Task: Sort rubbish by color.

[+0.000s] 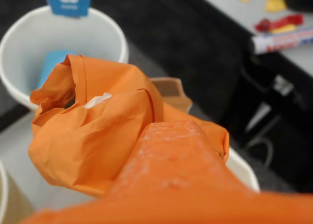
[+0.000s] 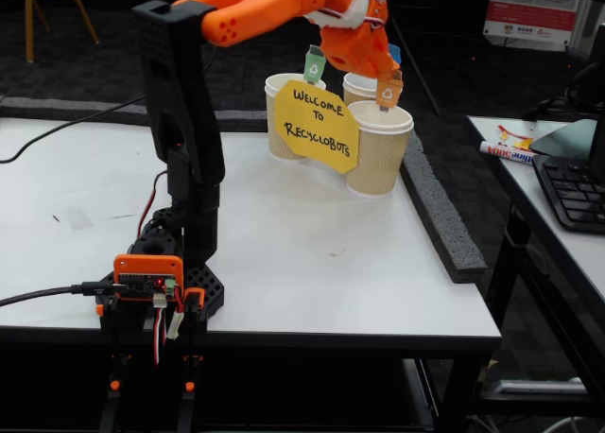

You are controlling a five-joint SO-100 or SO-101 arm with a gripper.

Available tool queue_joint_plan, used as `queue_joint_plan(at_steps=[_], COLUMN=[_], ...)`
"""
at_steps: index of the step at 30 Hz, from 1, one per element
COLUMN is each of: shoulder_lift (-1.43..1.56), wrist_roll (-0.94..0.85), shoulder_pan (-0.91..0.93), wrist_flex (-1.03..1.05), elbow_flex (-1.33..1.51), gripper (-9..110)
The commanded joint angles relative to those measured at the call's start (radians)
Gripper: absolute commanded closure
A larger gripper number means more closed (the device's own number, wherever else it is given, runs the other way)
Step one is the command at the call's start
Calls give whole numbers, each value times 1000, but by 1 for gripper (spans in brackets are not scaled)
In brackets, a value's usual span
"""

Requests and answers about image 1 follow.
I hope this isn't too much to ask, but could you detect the blue recycling bin label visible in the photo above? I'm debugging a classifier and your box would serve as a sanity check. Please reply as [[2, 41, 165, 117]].
[[44, 0, 92, 17]]

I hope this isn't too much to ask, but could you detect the orange fixed gripper finger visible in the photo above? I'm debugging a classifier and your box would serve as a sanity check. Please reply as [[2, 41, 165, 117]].
[[19, 120, 313, 224]]

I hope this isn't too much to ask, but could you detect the paper cup with green label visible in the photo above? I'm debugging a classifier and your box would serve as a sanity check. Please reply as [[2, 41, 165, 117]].
[[0, 160, 34, 224]]

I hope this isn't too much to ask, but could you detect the orange recycling bin label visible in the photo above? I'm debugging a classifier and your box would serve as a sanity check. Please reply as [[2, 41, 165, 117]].
[[149, 78, 193, 114]]

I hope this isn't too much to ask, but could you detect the paper cup with orange label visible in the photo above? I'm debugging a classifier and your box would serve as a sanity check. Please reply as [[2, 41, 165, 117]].
[[224, 147, 260, 193]]

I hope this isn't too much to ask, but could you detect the blue paper wad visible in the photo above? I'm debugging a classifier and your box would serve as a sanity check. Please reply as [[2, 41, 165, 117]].
[[38, 50, 74, 90]]

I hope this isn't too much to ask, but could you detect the white red marker pen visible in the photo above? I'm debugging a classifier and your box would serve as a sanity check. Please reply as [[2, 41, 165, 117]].
[[251, 25, 313, 55]]

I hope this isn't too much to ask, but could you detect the orange paper wad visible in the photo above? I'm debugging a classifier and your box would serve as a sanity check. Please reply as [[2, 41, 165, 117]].
[[28, 54, 230, 198]]

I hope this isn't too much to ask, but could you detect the red crumpled wrapper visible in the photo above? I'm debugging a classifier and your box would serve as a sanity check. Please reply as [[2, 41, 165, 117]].
[[254, 13, 304, 32]]

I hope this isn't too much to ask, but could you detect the black side table frame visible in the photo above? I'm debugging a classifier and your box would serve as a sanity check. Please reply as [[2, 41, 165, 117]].
[[190, 0, 313, 161]]

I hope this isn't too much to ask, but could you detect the paper cup with blue label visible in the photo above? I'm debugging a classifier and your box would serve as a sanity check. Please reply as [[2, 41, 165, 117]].
[[0, 5, 129, 111]]

